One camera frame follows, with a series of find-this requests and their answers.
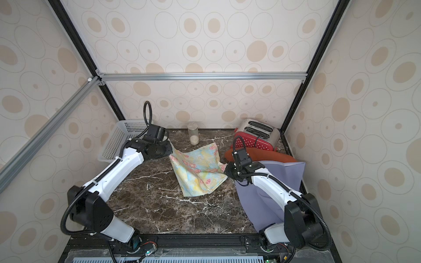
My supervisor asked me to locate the rust orange skirt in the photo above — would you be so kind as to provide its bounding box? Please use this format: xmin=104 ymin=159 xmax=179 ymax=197
xmin=246 ymin=147 xmax=297 ymax=163

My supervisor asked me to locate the floral pastel skirt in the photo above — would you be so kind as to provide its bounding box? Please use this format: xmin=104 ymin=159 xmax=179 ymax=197
xmin=169 ymin=143 xmax=228 ymax=197

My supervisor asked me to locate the lavender purple skirt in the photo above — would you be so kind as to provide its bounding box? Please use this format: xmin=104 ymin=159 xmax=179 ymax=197
xmin=235 ymin=161 xmax=305 ymax=232

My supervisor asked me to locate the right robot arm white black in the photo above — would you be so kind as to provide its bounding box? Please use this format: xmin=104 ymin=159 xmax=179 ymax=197
xmin=225 ymin=147 xmax=333 ymax=251

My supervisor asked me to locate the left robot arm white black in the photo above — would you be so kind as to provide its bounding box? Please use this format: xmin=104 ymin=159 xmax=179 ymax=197
xmin=60 ymin=124 xmax=173 ymax=252

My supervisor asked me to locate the white plastic perforated basket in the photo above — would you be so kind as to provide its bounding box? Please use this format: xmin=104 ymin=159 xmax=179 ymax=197
xmin=98 ymin=119 xmax=147 ymax=163

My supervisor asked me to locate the red polka dot toaster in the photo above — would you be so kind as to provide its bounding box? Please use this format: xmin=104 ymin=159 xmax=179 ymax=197
xmin=234 ymin=118 xmax=281 ymax=151

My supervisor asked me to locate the glass jar with white powder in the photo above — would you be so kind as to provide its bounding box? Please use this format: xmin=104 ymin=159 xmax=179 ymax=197
xmin=187 ymin=122 xmax=200 ymax=145

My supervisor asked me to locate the horizontal aluminium frame bar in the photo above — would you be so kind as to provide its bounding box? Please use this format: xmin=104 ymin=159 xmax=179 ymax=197
xmin=99 ymin=72 xmax=308 ymax=81

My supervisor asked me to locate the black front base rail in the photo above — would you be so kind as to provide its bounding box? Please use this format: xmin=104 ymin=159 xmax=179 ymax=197
xmin=59 ymin=233 xmax=342 ymax=263

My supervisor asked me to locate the diagonal aluminium frame bar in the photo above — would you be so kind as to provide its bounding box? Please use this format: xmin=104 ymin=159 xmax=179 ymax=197
xmin=1 ymin=76 xmax=100 ymax=192

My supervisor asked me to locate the black left corner post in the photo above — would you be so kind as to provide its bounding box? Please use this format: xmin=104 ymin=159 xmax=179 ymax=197
xmin=48 ymin=0 xmax=126 ymax=121

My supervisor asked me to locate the black corner post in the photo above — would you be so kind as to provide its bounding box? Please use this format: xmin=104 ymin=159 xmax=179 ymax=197
xmin=48 ymin=0 xmax=126 ymax=121
xmin=280 ymin=0 xmax=350 ymax=132

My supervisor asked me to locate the black right corner post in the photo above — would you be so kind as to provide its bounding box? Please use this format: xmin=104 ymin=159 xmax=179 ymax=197
xmin=280 ymin=0 xmax=350 ymax=132

